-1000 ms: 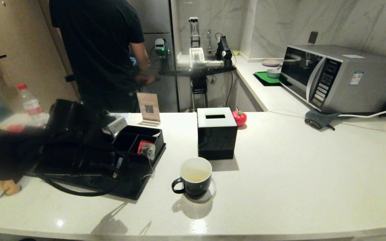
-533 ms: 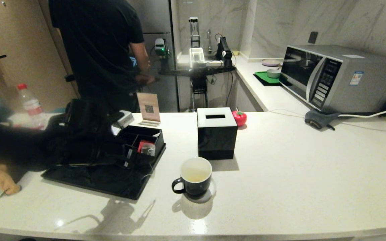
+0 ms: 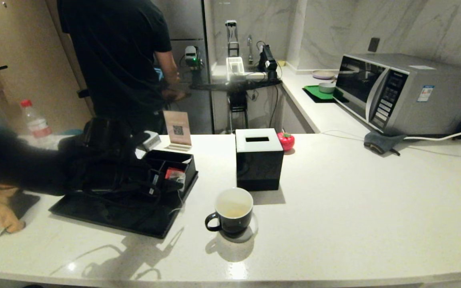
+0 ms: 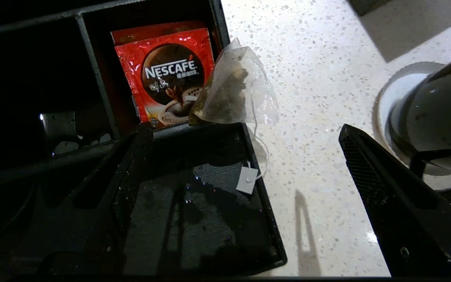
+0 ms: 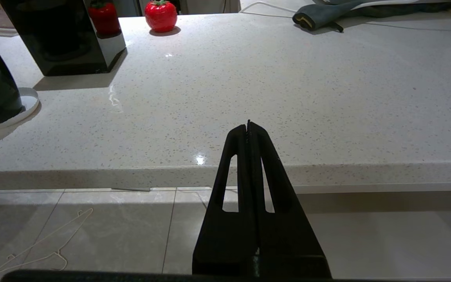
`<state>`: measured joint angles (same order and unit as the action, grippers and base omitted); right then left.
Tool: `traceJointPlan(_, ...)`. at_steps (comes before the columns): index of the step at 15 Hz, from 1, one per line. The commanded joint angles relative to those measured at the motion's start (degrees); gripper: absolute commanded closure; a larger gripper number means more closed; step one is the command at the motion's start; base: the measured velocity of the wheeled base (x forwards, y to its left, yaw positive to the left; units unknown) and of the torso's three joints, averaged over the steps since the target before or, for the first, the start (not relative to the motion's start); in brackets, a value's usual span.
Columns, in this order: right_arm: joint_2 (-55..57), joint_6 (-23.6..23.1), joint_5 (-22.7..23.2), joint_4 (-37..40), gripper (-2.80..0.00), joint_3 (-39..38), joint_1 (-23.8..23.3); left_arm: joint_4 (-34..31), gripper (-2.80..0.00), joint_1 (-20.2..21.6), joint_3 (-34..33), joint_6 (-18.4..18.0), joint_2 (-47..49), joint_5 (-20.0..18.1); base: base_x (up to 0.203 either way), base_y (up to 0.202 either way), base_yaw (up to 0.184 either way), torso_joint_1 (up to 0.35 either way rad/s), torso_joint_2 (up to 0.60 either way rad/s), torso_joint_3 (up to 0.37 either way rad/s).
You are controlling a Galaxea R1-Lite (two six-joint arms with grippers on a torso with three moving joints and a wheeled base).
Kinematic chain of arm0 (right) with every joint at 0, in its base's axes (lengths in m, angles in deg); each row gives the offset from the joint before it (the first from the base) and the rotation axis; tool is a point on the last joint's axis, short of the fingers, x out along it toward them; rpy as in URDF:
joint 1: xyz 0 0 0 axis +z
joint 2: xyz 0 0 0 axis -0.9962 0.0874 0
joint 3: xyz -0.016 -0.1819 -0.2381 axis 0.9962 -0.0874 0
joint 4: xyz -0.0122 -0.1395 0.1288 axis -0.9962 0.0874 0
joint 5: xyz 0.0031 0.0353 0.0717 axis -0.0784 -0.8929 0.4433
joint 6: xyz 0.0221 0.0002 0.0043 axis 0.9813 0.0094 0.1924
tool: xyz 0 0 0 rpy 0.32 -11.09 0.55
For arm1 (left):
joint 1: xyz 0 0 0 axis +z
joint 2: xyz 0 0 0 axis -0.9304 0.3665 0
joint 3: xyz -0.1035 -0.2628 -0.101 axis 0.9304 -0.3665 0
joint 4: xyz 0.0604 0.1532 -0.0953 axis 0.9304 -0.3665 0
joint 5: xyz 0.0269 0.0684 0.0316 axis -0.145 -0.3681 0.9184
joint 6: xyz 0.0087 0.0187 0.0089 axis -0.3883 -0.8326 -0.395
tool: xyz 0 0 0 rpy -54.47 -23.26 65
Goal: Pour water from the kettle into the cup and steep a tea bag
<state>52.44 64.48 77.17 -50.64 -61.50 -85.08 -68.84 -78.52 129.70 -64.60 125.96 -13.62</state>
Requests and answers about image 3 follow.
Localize white dish rack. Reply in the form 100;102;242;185
226;56;246;82

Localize chrome metal stand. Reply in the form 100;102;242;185
226;19;240;57

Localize brown QR code sign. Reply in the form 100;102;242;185
162;110;192;151

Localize person in black shirt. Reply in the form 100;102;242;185
56;0;182;135

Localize grey device with green light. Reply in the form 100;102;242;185
182;45;205;85

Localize black tissue box white lid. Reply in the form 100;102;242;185
235;128;284;191

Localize black serving tray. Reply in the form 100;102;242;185
48;172;199;240

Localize plastic bottle red cap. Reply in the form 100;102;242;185
20;100;54;148

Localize translucent tea bag with string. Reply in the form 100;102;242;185
168;173;186;216

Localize black mug white inside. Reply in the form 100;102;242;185
205;188;254;235

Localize grey oven mitt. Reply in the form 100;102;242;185
364;131;407;156

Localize green tray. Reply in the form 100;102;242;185
303;84;345;103

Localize red tomato-shaped timer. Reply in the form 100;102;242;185
277;131;295;151

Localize black stool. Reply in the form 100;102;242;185
228;92;250;132

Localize black compartment organizer box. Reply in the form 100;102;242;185
142;149;198;203

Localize grey steel refrigerator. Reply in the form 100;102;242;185
152;0;215;134

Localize silver microwave oven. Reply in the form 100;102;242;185
333;53;461;136

